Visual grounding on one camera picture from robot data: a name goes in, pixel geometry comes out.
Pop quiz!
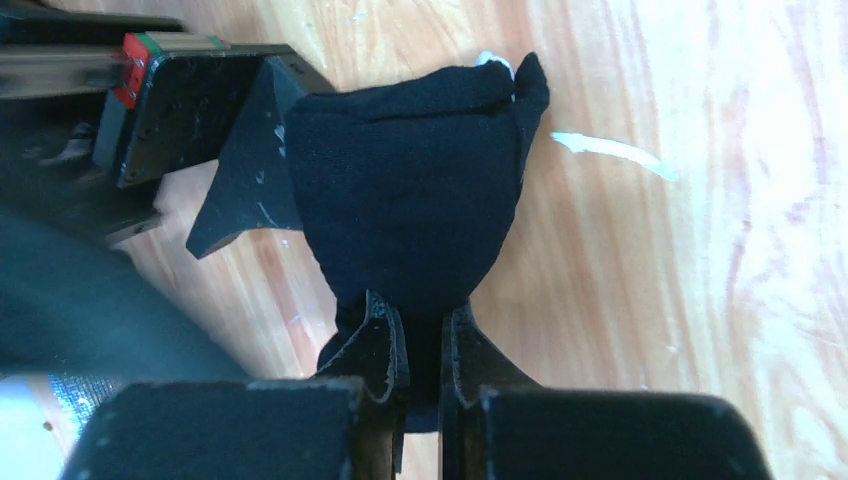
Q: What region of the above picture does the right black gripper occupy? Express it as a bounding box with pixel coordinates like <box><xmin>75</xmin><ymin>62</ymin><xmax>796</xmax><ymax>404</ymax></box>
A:
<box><xmin>1</xmin><ymin>1</ymin><xmax>333</xmax><ymax>259</ymax></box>

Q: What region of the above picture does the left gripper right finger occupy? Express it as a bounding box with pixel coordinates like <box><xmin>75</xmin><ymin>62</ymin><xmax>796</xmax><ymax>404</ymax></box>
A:
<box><xmin>439</xmin><ymin>307</ymin><xmax>771</xmax><ymax>479</ymax></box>

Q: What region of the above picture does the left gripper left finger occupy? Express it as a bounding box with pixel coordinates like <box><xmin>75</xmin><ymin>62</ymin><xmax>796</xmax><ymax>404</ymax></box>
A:
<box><xmin>63</xmin><ymin>293</ymin><xmax>409</xmax><ymax>479</ymax></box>

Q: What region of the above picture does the black Junhao underwear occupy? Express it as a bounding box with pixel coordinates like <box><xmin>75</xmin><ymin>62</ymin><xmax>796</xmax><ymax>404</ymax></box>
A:
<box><xmin>284</xmin><ymin>53</ymin><xmax>550</xmax><ymax>433</ymax></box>

